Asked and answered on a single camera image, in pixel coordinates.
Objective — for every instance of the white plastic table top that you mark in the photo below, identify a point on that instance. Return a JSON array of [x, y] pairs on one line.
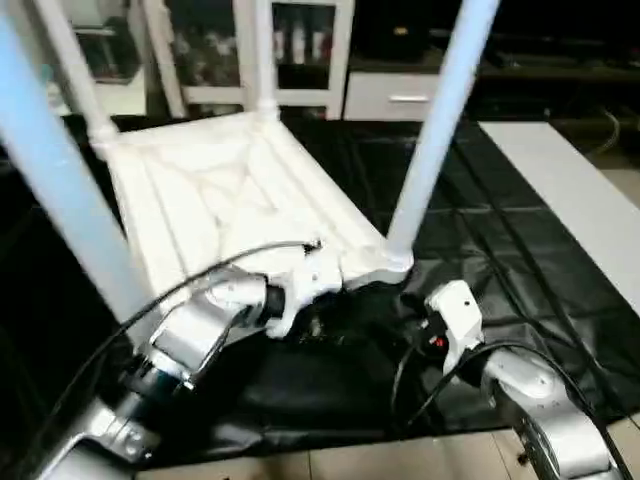
[[230, 190]]

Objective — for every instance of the white side board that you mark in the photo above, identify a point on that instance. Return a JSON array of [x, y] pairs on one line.
[[570, 200]]

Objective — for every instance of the black plastic mat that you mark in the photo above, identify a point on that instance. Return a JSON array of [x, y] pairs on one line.
[[480, 240]]

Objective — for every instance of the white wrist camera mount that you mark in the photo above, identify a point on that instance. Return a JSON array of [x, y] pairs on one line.
[[305, 285], [455, 315]]

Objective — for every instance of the white drawer unit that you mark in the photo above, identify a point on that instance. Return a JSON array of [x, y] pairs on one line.
[[395, 98]]

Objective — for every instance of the white glass door cabinet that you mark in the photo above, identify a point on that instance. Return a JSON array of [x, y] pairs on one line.
[[210, 50]]

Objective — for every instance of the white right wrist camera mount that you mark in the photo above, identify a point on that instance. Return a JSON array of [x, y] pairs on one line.
[[455, 315]]

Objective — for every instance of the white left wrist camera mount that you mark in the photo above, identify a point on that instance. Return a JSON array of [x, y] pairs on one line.
[[305, 285]]

